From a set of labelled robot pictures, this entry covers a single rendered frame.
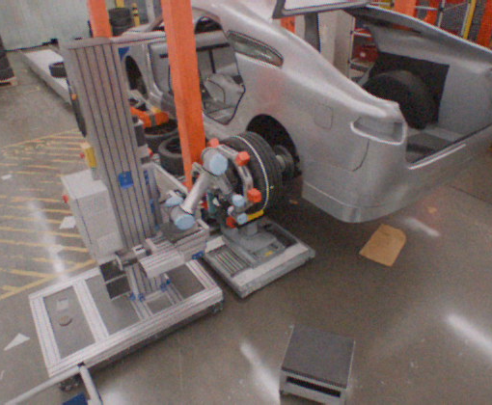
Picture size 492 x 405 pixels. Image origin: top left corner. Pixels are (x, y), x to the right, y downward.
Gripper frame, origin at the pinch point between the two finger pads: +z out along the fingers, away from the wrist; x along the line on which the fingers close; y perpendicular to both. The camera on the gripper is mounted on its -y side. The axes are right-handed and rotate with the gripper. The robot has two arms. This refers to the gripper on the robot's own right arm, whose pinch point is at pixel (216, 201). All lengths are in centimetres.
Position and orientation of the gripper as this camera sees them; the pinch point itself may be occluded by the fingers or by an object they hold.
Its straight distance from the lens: 292.6
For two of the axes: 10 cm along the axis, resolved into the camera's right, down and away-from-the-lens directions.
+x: -8.1, 3.5, -4.8
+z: -5.9, -4.3, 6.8
